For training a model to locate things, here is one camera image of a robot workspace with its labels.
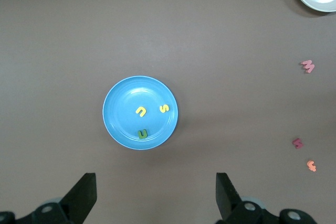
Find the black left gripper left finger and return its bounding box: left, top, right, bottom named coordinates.
left=0, top=173, right=97, bottom=224

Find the pink foam letter w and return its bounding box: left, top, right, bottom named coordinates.
left=300, top=59, right=316, bottom=74

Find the blue plate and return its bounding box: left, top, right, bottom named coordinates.
left=102, top=75, right=179, bottom=151

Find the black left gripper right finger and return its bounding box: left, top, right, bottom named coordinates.
left=215, top=173, right=316, bottom=224

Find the dark red foam letter m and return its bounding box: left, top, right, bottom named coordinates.
left=291, top=137, right=305, bottom=150

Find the orange foam letter f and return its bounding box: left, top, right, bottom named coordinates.
left=306, top=159, right=317, bottom=173

